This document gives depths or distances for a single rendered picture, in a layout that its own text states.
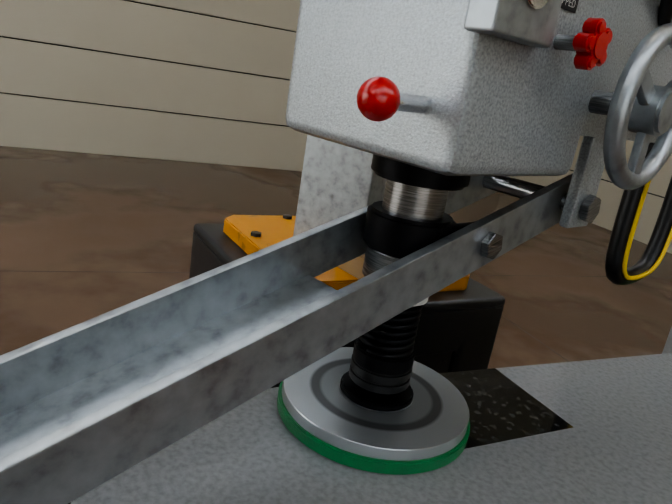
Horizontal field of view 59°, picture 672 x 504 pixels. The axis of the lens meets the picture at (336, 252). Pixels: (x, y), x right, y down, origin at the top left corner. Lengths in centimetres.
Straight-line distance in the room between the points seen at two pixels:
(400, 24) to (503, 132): 12
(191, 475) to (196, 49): 604
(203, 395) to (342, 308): 13
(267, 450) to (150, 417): 21
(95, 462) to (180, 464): 17
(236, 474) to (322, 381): 16
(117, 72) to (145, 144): 74
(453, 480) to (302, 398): 17
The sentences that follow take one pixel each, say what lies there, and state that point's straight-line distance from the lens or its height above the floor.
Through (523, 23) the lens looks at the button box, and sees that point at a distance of 47.
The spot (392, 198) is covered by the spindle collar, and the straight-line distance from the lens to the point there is 59.
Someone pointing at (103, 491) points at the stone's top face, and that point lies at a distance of 57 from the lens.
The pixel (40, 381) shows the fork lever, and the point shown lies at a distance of 52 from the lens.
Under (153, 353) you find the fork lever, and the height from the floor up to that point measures 94.
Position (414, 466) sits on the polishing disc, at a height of 84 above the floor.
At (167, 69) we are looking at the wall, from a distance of 645.
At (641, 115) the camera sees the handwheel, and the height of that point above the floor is 120.
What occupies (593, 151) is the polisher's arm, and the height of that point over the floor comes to 115.
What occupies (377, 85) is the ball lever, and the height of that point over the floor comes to 119.
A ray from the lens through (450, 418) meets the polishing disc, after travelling 68.
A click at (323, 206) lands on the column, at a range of 140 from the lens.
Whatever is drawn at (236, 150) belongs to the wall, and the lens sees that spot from 667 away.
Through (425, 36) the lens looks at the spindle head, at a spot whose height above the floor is 123.
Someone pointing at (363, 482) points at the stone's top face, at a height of 83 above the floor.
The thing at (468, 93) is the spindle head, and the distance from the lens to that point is 46.
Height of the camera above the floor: 119
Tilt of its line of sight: 17 degrees down
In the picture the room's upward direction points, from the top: 9 degrees clockwise
